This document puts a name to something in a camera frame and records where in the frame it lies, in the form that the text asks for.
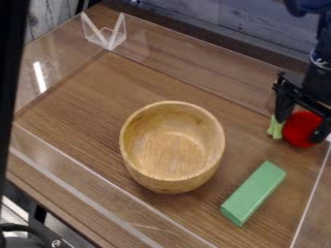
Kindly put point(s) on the green rectangular block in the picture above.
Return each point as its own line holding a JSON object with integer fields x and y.
{"x": 252, "y": 194}

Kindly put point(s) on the black vertical pole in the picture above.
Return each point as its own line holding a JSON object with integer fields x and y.
{"x": 14, "y": 12}

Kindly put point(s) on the clear acrylic table barrier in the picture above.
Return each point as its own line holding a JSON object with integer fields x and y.
{"x": 81, "y": 90}

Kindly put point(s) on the black metal frame bracket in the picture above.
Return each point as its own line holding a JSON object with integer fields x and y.
{"x": 37, "y": 222}

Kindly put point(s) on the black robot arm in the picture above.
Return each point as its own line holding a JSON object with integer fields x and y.
{"x": 320, "y": 66}

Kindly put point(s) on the red plush tomato toy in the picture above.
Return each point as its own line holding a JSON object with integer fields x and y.
{"x": 297, "y": 129}

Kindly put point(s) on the wooden bowl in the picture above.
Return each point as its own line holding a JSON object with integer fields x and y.
{"x": 173, "y": 144}

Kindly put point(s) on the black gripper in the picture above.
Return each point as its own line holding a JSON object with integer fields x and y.
{"x": 310, "y": 92}

